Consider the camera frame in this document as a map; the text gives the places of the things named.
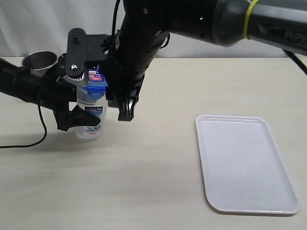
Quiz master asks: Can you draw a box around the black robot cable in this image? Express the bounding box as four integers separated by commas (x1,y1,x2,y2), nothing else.
0,81,48,149
283,49,307,75

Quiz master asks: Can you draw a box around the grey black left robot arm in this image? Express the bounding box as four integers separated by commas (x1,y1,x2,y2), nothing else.
0,59,100,131

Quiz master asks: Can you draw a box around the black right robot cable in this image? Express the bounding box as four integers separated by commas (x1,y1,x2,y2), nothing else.
283,49,307,75

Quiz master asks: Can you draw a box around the white backdrop curtain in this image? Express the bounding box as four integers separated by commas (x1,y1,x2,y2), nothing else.
0,0,307,59

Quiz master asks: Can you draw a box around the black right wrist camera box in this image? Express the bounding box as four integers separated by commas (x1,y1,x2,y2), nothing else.
65,28,111,81

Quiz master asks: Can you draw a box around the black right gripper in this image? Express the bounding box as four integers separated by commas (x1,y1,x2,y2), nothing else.
105,57,145,121

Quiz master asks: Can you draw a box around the blue plastic lid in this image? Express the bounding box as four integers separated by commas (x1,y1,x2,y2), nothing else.
85,65,108,100

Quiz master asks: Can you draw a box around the stainless steel cup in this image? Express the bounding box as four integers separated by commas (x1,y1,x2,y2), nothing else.
22,51,58,77

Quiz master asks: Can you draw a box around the clear plastic tall container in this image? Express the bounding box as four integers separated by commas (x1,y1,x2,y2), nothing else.
73,86,107,143

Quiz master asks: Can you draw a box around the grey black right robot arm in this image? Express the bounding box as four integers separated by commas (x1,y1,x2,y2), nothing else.
106,0,307,121

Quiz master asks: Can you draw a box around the white rectangular plastic tray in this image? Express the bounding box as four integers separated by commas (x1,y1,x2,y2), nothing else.
195,115,301,215

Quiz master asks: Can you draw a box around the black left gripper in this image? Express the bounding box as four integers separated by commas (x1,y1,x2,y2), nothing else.
53,88,101,131

